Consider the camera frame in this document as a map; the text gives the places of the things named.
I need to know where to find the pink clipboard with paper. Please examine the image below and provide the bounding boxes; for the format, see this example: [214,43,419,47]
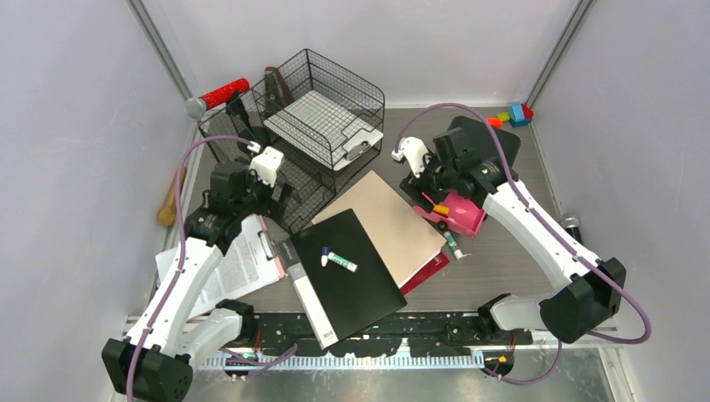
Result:
[189,215,285,318]

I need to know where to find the brown object behind organizer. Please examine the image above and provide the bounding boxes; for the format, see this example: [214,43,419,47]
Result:
[264,66,295,117]

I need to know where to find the black clip file folder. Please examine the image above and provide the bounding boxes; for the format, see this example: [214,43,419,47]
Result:
[275,209,407,349]

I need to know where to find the yellow marker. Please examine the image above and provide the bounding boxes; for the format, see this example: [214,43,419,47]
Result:
[433,204,450,219]

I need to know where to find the beige folder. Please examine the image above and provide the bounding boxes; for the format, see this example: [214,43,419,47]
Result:
[311,171,446,287]

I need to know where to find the black pink drawer cabinet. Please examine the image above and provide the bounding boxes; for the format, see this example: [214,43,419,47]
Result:
[447,116,521,171]

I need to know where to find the black wire mesh organizer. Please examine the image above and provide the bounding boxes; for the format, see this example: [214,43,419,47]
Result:
[198,49,385,234]

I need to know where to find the pink drawer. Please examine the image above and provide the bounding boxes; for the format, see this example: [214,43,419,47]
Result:
[413,193,487,238]

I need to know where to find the colourful toy blocks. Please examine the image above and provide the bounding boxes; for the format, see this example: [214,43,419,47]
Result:
[486,103,534,129]

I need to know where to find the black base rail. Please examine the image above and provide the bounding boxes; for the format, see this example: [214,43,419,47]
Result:
[229,312,533,358]

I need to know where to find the red notebook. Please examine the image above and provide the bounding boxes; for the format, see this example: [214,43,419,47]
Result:
[399,250,450,295]

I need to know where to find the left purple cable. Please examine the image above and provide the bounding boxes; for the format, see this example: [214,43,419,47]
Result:
[124,134,262,402]

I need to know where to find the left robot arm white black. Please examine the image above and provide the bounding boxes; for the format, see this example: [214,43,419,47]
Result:
[101,154,285,401]

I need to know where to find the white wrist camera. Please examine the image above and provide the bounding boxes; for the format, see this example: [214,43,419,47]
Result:
[250,147,284,188]
[391,137,430,178]

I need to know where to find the black stand in organizer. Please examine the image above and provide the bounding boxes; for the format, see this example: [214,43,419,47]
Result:
[225,91,271,148]

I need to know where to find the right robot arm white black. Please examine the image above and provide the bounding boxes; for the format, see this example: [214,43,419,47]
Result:
[392,118,627,344]

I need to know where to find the wooden stick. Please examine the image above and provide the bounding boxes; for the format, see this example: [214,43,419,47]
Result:
[157,167,187,228]

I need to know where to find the black microphone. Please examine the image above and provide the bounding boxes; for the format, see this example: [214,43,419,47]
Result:
[559,214,583,244]

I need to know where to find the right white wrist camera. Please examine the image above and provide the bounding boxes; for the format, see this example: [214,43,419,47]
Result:
[391,137,430,178]

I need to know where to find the red glitter microphone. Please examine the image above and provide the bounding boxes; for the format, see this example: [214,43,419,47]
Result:
[183,78,250,120]

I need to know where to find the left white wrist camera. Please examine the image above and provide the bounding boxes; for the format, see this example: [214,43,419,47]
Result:
[250,147,284,188]

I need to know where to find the green white glue stick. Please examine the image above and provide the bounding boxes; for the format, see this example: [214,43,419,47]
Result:
[327,252,358,272]

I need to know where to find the green white correction pen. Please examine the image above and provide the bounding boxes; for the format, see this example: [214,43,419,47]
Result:
[443,230,465,260]

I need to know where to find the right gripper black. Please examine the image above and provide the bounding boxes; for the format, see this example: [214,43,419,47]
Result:
[399,147,456,214]

